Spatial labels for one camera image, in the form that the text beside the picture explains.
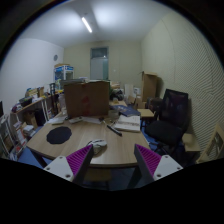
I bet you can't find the white computer mouse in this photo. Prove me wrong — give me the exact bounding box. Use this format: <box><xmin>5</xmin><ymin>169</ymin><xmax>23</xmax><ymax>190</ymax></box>
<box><xmin>88</xmin><ymin>139</ymin><xmax>107</xmax><ymax>155</ymax></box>

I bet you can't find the ceiling light tube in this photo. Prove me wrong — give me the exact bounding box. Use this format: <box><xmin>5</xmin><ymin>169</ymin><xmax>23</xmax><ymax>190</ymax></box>
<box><xmin>82</xmin><ymin>17</ymin><xmax>93</xmax><ymax>33</ymax></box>

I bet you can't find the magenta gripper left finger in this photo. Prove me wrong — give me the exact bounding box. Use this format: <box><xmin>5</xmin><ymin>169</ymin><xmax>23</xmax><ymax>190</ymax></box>
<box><xmin>44</xmin><ymin>145</ymin><xmax>94</xmax><ymax>185</ymax></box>

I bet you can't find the black pen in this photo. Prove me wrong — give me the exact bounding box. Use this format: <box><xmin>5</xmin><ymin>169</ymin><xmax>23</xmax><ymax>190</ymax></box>
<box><xmin>106</xmin><ymin>125</ymin><xmax>122</xmax><ymax>137</ymax></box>

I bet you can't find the white open book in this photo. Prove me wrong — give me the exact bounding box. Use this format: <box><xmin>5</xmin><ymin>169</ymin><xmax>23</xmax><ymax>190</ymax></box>
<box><xmin>114</xmin><ymin>115</ymin><xmax>140</xmax><ymax>132</ymax></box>

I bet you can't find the blue white display fridge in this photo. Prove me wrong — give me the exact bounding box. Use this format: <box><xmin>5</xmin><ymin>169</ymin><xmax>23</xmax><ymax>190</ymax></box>
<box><xmin>54</xmin><ymin>65</ymin><xmax>74</xmax><ymax>81</ymax></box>

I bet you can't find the large brown cardboard box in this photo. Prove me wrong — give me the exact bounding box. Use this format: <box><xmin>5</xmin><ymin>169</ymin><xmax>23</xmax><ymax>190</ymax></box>
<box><xmin>64</xmin><ymin>81</ymin><xmax>110</xmax><ymax>117</ymax></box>

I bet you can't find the white remote control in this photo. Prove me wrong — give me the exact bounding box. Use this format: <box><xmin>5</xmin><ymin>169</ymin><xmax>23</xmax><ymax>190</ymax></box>
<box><xmin>69</xmin><ymin>117</ymin><xmax>83</xmax><ymax>124</ymax></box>

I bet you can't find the black round mouse pad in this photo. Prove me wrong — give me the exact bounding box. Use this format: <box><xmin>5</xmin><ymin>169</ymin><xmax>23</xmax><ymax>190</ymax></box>
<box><xmin>46</xmin><ymin>126</ymin><xmax>72</xmax><ymax>144</ymax></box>

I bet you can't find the blue book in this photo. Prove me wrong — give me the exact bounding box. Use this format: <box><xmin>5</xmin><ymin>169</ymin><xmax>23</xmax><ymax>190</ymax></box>
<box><xmin>112</xmin><ymin>105</ymin><xmax>140</xmax><ymax>117</ymax></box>

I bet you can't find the black office chair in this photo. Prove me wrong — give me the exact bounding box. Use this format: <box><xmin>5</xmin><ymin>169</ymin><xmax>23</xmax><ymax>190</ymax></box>
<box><xmin>145</xmin><ymin>89</ymin><xmax>189</xmax><ymax>154</ymax></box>

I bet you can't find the grey door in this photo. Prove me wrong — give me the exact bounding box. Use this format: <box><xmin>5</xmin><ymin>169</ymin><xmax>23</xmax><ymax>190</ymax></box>
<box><xmin>90</xmin><ymin>47</ymin><xmax>109</xmax><ymax>80</ymax></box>

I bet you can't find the white shelf unit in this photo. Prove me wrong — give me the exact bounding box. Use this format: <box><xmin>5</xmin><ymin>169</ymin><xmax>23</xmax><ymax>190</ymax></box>
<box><xmin>0</xmin><ymin>95</ymin><xmax>51</xmax><ymax>160</ymax></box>

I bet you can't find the tall cardboard box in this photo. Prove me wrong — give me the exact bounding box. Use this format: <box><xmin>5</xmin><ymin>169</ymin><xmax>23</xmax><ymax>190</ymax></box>
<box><xmin>141</xmin><ymin>72</ymin><xmax>157</xmax><ymax>102</ymax></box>

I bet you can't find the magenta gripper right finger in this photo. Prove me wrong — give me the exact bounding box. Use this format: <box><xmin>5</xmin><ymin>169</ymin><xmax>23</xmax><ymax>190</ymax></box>
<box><xmin>134</xmin><ymin>144</ymin><xmax>182</xmax><ymax>184</ymax></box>

